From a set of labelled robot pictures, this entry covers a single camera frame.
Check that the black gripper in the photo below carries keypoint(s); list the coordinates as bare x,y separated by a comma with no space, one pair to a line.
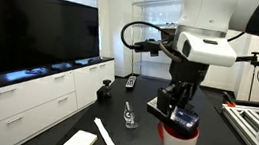
188,72

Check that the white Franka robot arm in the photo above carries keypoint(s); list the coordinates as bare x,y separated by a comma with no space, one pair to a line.
208,12

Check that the remote control with white face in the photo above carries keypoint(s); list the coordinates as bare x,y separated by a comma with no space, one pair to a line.
130,82

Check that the clear safety glasses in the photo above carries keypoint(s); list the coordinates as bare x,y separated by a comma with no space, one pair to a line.
129,118

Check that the black clamp with orange tip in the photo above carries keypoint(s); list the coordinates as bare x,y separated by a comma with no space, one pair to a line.
229,103

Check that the white marker with orange tip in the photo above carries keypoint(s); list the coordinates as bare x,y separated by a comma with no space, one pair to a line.
105,136

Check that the white drawer cabinet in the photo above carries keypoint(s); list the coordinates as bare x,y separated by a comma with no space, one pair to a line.
31,103

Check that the large black television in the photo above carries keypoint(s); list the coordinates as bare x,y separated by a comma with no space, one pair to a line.
34,29

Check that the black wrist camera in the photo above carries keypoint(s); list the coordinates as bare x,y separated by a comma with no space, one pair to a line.
149,46

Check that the black camera boom stand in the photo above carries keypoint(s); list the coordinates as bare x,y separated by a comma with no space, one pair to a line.
254,75

